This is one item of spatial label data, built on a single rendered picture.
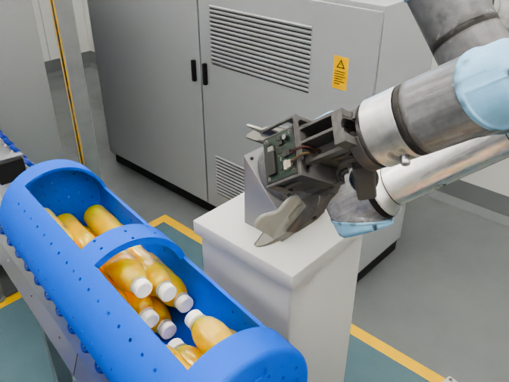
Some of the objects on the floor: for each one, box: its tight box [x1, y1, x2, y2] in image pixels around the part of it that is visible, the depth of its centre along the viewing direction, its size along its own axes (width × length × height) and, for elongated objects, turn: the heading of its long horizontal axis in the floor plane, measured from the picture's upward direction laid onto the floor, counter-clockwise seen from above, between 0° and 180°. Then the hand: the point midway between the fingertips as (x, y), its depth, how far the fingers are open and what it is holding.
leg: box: [39, 323, 73, 382], centre depth 192 cm, size 6×6×63 cm
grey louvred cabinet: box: [87, 0, 432, 283], centre depth 319 cm, size 54×215×145 cm, turn 47°
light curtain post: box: [49, 0, 103, 181], centre depth 215 cm, size 6×6×170 cm
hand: (254, 190), depth 70 cm, fingers open, 14 cm apart
